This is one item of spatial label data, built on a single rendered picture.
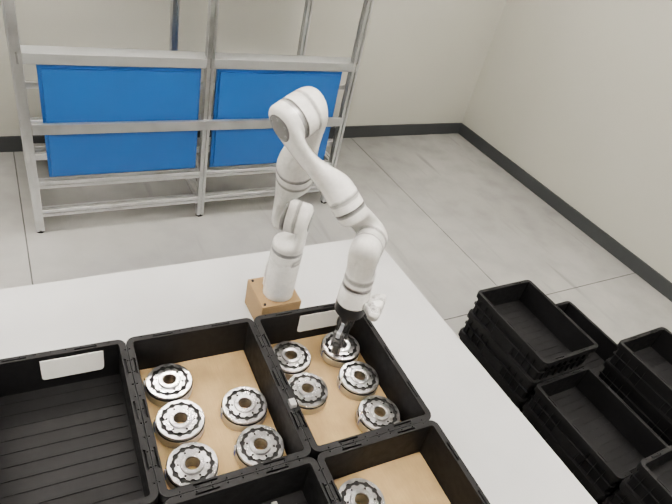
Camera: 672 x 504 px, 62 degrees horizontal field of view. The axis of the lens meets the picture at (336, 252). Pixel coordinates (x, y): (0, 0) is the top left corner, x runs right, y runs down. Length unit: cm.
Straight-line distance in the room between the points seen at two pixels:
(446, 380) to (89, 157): 206
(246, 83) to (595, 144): 250
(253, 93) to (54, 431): 215
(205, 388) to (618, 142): 345
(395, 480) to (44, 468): 72
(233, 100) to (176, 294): 149
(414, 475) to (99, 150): 224
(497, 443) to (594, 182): 297
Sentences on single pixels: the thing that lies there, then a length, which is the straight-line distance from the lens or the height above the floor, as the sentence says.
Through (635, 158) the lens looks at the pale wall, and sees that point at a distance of 420.
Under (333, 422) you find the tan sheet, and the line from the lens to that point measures 137.
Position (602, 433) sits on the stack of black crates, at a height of 38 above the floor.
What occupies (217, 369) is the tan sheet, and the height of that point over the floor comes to 83.
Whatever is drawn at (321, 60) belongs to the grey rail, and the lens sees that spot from 319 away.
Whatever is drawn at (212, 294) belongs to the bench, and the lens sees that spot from 180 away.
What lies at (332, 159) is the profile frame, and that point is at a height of 33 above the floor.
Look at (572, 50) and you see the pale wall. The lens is 453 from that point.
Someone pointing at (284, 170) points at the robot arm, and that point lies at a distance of 128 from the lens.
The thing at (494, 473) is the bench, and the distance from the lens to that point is 160.
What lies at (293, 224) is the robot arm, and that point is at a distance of 147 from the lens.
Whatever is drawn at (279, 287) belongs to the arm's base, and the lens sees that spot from 162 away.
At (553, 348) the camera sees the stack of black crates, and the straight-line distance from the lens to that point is 240.
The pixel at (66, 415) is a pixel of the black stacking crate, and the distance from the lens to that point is 136.
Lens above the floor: 191
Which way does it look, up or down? 36 degrees down
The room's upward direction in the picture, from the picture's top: 14 degrees clockwise
